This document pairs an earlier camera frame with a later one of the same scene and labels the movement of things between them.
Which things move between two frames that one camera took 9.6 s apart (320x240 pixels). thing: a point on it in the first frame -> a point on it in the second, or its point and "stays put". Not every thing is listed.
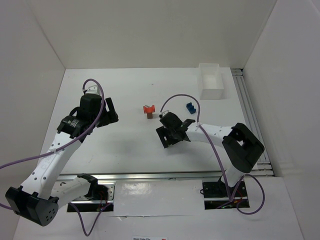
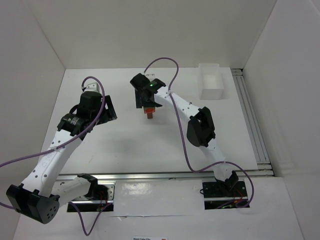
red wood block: [147, 110] stays put
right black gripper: [173, 133] -> [144, 100]
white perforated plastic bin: [211, 82] stays put
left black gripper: [107, 116] stays put
